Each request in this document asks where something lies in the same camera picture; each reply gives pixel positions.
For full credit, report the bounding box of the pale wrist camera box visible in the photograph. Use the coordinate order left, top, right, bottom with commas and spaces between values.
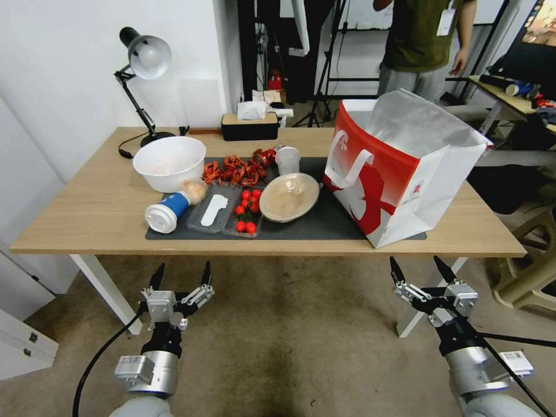
444, 284, 479, 325
146, 290, 178, 325

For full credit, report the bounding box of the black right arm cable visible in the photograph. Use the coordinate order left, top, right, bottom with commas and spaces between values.
471, 326, 555, 417
473, 331, 556, 343

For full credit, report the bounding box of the large white bowl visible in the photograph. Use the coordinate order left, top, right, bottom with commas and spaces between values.
132, 136, 207, 194

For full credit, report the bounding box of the clear plastic tomato tray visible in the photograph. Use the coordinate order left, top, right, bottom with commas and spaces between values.
222, 186, 265, 239

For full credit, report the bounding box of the dark grey table mat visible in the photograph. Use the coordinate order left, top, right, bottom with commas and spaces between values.
144, 156, 428, 242

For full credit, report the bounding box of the black monitor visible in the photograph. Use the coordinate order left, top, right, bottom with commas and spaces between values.
497, 0, 556, 80

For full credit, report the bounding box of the black tripod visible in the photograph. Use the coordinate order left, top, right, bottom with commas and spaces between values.
291, 0, 379, 128

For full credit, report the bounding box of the white drawer cabinet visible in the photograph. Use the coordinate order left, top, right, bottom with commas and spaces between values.
0, 250, 60, 383

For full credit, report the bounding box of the black desk lamp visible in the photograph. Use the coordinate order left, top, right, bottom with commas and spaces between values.
114, 27, 177, 149

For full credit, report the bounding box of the black tissue box wooden lid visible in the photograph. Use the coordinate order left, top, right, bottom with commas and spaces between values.
220, 112, 281, 142

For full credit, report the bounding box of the red white delivery bag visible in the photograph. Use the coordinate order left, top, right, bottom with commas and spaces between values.
322, 88, 495, 250

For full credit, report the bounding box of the beige disposable bowl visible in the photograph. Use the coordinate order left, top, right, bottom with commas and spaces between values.
259, 172, 322, 224

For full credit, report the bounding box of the black lamp cord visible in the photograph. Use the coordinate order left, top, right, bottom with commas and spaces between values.
117, 132, 151, 160

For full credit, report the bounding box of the person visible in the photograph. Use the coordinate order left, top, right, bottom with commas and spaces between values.
373, 0, 478, 104

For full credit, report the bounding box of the yellow side table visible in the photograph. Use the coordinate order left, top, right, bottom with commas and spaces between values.
468, 74, 556, 136

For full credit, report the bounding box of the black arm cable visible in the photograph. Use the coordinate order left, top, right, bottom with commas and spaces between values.
471, 326, 555, 417
71, 303, 147, 417
473, 331, 556, 343

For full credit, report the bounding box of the black bag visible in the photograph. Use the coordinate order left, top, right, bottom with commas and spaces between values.
466, 164, 544, 216

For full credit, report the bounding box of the red crayfish shell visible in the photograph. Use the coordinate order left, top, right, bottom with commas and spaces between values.
243, 158, 268, 186
202, 160, 224, 183
221, 154, 249, 186

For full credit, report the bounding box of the beige plastic chair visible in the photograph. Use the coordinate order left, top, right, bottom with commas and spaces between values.
489, 207, 556, 312

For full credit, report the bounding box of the wooden table with white legs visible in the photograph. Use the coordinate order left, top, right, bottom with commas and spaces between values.
9, 126, 528, 338

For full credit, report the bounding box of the clear plastic cup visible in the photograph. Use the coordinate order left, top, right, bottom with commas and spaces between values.
274, 146, 302, 177

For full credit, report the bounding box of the blue paper cup white lid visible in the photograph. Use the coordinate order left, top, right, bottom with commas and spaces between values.
144, 191, 192, 235

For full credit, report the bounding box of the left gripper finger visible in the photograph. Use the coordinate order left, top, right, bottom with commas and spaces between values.
141, 262, 166, 301
181, 260, 216, 310

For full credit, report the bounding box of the white tissue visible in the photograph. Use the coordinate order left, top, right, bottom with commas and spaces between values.
236, 100, 267, 121

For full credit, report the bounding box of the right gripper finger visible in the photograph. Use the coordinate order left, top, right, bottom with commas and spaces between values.
389, 255, 431, 305
434, 255, 464, 291

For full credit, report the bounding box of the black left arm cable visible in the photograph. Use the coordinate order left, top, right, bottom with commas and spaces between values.
71, 303, 147, 417

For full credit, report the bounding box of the crushed red drink can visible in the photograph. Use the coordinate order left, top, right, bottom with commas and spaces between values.
252, 145, 286, 169

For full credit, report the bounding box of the crumpled white paper bag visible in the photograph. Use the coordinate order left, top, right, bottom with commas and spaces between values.
251, 88, 286, 110

